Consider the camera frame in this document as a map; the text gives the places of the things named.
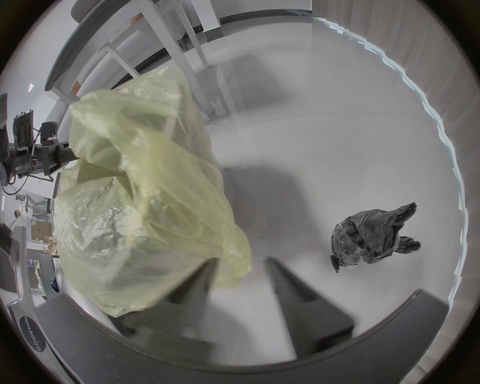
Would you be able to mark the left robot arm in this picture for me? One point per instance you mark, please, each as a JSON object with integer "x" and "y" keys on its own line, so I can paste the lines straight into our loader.
{"x": 22, "y": 161}

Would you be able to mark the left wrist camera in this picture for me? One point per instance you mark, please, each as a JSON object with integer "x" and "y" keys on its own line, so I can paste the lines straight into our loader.
{"x": 48, "y": 130}

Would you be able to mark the grey cushioned white chair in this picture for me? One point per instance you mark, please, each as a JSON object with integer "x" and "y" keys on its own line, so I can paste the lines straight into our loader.
{"x": 56, "y": 71}

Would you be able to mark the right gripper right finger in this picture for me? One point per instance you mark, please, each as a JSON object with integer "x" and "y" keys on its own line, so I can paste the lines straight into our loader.
{"x": 307, "y": 318}

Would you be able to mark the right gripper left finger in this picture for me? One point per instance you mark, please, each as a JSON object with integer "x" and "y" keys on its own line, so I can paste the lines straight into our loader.
{"x": 191, "y": 288}

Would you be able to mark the yellow plastic bag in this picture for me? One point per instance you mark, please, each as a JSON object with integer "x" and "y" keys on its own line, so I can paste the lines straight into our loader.
{"x": 150, "y": 168}

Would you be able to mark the black plastic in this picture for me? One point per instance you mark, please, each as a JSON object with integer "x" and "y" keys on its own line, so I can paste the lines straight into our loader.
{"x": 367, "y": 236}

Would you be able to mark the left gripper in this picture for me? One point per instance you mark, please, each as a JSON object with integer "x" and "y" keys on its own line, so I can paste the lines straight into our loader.
{"x": 50, "y": 159}

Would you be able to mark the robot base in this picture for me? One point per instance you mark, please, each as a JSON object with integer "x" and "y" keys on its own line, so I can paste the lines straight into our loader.
{"x": 33, "y": 326}

